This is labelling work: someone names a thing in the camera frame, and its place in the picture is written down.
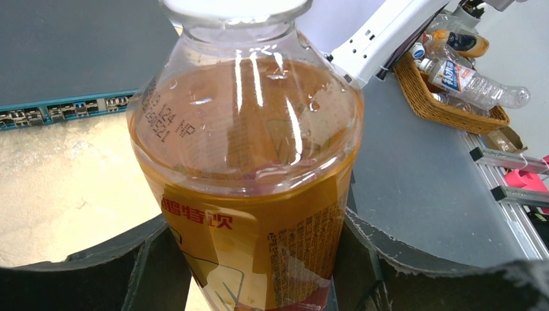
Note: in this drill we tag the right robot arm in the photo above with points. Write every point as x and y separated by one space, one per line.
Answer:
367 50

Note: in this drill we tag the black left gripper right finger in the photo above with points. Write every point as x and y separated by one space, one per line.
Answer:
375 271

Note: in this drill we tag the woven wicker basket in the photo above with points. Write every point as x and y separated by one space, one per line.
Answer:
418 92

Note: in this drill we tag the clear labelled bottle in basket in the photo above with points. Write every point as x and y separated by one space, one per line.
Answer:
466 84

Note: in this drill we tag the aluminium frame rail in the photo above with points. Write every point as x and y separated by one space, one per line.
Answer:
516 183

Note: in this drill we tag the dark blue network switch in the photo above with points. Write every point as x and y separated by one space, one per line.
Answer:
68 60

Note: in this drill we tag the brown drink bottle in basket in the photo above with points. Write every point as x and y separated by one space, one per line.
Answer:
465 44

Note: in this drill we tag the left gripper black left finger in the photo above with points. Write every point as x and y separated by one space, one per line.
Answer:
140 269

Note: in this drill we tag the white bottle cap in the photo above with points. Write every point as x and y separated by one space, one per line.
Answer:
232 13

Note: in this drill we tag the tea bottle with yellow-red label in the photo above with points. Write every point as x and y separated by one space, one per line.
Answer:
247 139

